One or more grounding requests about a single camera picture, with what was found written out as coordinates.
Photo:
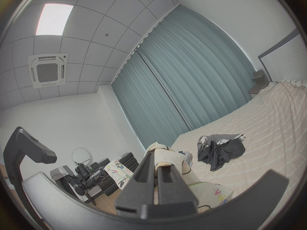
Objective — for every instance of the grey and white garment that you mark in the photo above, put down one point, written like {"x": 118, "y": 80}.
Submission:
{"x": 220, "y": 138}

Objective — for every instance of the white printed pyjama top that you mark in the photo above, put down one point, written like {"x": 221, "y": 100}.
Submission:
{"x": 165, "y": 157}

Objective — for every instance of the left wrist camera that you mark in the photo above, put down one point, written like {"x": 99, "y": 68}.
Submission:
{"x": 95, "y": 166}

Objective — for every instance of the black garment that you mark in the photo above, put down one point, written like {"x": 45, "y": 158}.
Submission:
{"x": 223, "y": 156}

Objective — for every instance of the ceiling light panel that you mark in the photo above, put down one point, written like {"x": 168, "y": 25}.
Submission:
{"x": 54, "y": 19}

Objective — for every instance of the ceiling air conditioner unit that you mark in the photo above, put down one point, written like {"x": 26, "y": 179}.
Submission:
{"x": 48, "y": 71}

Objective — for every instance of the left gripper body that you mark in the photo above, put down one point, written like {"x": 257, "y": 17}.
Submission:
{"x": 96, "y": 180}

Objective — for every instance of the blue-green curtain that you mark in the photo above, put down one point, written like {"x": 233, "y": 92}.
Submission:
{"x": 191, "y": 61}
{"x": 144, "y": 104}

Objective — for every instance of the grey bedside table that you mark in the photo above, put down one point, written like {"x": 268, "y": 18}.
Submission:
{"x": 259, "y": 83}

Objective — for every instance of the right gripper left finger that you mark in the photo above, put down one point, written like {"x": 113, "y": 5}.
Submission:
{"x": 139, "y": 186}

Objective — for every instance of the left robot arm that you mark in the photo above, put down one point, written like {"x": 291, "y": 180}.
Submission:
{"x": 61, "y": 174}

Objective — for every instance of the bed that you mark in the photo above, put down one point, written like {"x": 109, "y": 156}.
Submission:
{"x": 263, "y": 128}

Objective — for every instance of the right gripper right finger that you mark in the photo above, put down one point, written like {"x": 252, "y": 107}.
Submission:
{"x": 175, "y": 190}

